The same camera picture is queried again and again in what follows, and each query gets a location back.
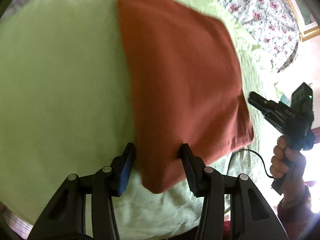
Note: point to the floral rose patterned duvet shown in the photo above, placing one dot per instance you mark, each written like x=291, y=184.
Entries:
x=272, y=24

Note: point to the orange knitted sweater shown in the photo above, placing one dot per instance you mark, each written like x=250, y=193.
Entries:
x=186, y=87

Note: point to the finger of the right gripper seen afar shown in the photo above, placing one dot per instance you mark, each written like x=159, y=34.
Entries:
x=260, y=103

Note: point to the gold picture frame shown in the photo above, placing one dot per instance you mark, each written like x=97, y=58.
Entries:
x=306, y=22

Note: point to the dark red sleeve forearm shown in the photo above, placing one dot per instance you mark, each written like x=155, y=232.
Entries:
x=295, y=215

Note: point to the person's right hand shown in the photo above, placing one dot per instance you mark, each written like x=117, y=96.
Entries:
x=291, y=163

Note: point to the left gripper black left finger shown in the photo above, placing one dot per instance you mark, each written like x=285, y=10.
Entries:
x=82, y=207

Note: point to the light green bed sheet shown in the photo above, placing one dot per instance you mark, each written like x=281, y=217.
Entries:
x=65, y=108

